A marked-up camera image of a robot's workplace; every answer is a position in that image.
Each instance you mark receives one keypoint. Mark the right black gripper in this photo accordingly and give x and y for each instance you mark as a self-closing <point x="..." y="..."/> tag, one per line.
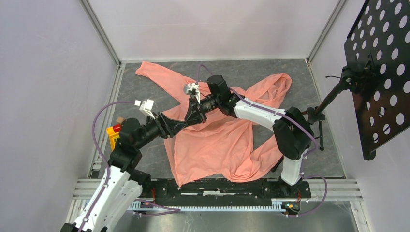
<point x="193" y="115"/>

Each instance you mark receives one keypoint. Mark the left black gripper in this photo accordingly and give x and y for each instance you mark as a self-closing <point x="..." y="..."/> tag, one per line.
<point x="168" y="127"/>

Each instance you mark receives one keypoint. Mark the salmon pink zip jacket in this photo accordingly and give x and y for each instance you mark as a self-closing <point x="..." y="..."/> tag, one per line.
<point x="224" y="144"/>

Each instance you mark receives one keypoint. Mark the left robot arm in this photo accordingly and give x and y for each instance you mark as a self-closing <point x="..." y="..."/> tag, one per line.
<point x="121" y="183"/>

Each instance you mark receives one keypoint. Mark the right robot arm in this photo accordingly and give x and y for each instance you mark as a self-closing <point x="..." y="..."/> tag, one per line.
<point x="231" y="103"/>

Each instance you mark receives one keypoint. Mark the small wooden cube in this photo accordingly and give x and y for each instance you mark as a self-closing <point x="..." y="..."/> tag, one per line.
<point x="120" y="120"/>

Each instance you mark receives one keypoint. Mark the yellow red toy block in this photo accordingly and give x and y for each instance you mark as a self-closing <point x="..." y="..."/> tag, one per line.
<point x="113" y="135"/>

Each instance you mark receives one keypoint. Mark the black perforated stand plate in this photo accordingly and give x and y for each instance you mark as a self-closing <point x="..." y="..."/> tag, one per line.
<point x="377" y="48"/>

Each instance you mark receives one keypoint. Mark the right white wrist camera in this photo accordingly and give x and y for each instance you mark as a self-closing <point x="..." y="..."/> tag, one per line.
<point x="192" y="89"/>

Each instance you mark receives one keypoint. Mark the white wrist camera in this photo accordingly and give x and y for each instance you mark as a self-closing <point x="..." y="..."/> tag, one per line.
<point x="192" y="89"/>
<point x="145" y="107"/>

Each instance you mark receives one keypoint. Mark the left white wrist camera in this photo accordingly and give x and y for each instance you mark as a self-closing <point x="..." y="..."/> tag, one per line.
<point x="145" y="107"/>

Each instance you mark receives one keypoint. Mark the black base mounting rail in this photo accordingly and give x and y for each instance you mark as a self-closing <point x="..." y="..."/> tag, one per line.
<point x="222" y="192"/>

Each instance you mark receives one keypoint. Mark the white toothed cable track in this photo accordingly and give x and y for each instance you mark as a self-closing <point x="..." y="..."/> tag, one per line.
<point x="275" y="206"/>

